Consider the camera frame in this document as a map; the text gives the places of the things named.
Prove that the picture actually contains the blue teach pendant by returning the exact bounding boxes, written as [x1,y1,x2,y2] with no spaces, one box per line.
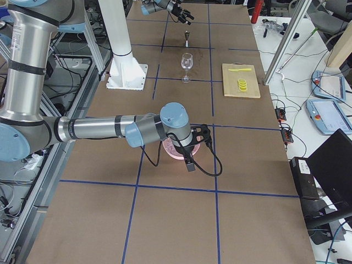
[306,99,351,135]
[312,70,346,102]

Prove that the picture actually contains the bamboo cutting board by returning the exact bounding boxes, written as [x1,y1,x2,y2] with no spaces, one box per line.
[222,63,261,98]

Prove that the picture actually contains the blue teach pendant far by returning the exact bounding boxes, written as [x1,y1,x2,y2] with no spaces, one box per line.
[312,70,346,102]

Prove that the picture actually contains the red fire extinguisher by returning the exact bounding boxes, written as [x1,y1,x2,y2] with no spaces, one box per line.
[251,0,263,24]

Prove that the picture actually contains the pink bowl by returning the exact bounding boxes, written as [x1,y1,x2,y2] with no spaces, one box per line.
[162,138,184,160]

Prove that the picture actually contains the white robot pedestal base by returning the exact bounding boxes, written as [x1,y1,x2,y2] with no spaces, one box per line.
[99,0,148,91]

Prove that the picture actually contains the steel jigger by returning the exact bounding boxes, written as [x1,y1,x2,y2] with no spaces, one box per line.
[184,30,190,47]

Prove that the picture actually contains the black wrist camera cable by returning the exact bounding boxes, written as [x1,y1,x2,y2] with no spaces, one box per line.
[140,124,223,177]

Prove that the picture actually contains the yellow plastic knife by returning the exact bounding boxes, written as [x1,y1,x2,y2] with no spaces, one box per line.
[228,68,252,72]

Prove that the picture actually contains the black laptop monitor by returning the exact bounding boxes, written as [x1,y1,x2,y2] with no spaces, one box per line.
[306,129,351,209]

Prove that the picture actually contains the clear wine glass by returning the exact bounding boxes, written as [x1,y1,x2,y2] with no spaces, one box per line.
[181,53,193,83]

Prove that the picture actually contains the aluminium frame post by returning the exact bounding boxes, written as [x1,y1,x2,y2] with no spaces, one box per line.
[263,0,312,85]

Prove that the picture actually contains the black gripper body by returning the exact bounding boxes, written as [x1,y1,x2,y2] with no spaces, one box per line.
[166,1,187,18]
[175,146,195,172]

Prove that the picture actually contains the green handled reacher stick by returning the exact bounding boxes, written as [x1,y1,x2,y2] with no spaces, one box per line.
[276,27,318,80]

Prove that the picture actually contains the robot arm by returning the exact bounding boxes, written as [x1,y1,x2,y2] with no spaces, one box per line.
[141,0,194,25]
[1,1,196,171]

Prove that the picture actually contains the wooden plank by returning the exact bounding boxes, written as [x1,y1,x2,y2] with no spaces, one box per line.
[326,24,351,68]

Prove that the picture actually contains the blue teach pendant near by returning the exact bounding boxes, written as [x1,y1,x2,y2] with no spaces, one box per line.
[306,99,351,135]

